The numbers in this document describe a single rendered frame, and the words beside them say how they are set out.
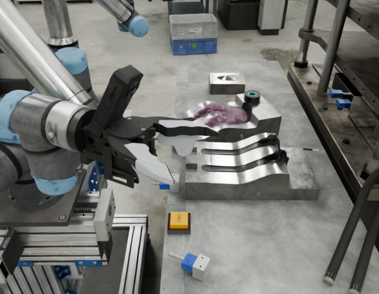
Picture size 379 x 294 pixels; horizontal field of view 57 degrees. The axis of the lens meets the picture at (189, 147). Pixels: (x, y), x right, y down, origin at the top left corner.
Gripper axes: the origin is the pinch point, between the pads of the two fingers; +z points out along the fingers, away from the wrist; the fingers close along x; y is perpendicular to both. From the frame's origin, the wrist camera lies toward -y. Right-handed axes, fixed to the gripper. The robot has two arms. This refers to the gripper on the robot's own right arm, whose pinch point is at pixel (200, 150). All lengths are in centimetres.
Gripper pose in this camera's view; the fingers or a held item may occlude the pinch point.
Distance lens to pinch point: 46.7
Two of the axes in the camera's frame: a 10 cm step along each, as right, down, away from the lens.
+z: 9.0, 2.5, -3.5
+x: -4.2, 4.2, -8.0
